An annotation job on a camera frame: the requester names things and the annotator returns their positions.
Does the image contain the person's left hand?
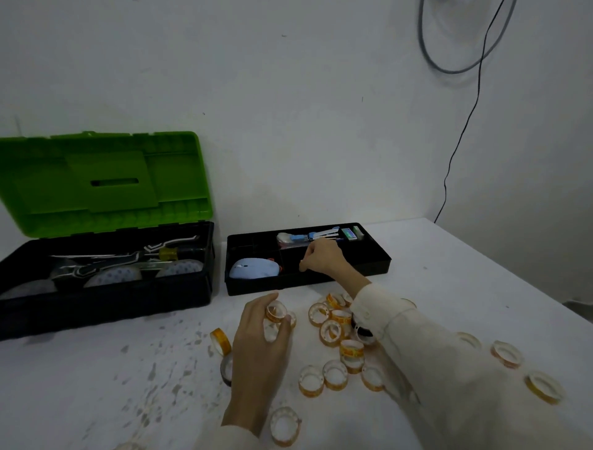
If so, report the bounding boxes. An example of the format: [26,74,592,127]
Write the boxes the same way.
[221,291,297,429]

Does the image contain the person's right hand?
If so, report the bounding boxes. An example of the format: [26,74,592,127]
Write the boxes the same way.
[299,239,355,284]

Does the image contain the person's right forearm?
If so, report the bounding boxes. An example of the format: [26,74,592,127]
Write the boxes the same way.
[340,266,593,450]

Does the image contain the person's left forearm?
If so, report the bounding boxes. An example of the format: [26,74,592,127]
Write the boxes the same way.
[187,410,270,450]

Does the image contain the blue and white stapler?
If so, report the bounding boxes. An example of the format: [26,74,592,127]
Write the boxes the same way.
[276,227,344,247]

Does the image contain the light blue computer mouse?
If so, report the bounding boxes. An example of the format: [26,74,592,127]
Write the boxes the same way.
[230,258,284,282]

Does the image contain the black plastic organizer tray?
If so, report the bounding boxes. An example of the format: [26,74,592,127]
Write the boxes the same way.
[225,222,393,297]

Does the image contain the grey tape roll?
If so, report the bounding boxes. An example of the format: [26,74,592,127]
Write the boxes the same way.
[2,277,56,299]
[155,259,205,279]
[83,266,142,289]

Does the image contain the scattered clear tape rolls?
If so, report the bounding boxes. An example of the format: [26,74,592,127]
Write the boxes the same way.
[209,292,566,448]

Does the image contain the metal hand tool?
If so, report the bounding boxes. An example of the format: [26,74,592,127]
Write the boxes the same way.
[143,235,201,255]

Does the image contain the black toolbox with green lid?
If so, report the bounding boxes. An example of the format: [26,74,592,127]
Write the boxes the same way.
[0,131,216,342]

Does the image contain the thin black wall cable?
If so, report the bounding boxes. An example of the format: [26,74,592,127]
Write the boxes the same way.
[434,0,507,223]

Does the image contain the grey wall cable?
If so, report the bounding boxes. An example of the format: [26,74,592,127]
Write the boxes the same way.
[418,0,518,75]

